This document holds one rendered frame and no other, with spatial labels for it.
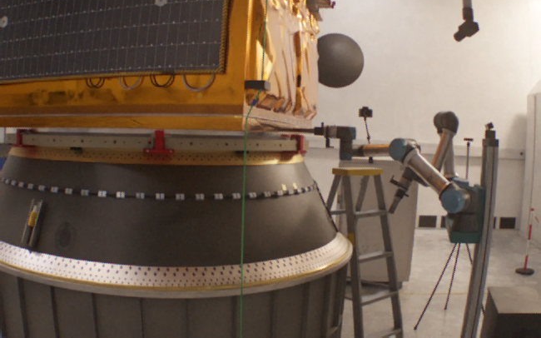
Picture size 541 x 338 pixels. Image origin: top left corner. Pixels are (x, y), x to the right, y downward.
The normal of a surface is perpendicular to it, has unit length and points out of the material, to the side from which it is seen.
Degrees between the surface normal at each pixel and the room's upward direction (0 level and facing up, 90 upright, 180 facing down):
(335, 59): 90
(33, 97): 100
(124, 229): 62
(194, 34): 90
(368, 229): 90
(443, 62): 90
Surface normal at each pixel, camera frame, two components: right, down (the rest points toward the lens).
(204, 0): -0.18, 0.05
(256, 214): 0.61, -0.40
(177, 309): 0.34, 0.07
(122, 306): 0.13, 0.07
